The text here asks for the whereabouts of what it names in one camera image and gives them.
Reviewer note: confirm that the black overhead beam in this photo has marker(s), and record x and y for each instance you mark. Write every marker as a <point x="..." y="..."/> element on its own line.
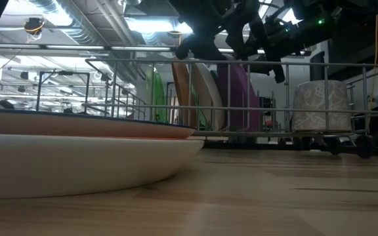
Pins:
<point x="77" y="44"/>

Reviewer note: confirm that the patterned white cup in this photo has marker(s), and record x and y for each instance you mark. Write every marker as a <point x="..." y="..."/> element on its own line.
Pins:
<point x="310" y="105"/>

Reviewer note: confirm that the purple plate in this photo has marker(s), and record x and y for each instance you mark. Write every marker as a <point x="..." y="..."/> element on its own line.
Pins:
<point x="238" y="95"/>

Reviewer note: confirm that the black background frame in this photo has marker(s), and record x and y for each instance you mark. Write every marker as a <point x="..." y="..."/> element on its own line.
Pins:
<point x="38" y="91"/>

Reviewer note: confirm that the translucent green plate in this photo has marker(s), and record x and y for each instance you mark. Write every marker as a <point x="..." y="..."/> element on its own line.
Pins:
<point x="157" y="95"/>

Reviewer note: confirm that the black overhead camera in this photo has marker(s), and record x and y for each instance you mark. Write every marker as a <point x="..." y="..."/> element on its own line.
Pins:
<point x="33" y="25"/>

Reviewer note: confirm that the light green plate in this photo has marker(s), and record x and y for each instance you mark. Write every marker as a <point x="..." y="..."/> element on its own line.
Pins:
<point x="201" y="116"/>

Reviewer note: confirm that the orange plate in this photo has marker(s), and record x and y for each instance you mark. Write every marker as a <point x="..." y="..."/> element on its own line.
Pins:
<point x="182" y="88"/>

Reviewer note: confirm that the large white plate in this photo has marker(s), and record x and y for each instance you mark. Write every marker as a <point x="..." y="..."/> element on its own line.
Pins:
<point x="77" y="164"/>

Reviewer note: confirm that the blue white striped plate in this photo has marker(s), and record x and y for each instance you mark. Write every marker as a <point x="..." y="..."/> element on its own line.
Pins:
<point x="77" y="126"/>

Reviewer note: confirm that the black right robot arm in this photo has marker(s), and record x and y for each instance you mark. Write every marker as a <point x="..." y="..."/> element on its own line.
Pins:
<point x="340" y="29"/>

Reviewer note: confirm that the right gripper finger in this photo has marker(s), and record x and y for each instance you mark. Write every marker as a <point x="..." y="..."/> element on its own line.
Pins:
<point x="269" y="49"/>
<point x="239" y="39"/>

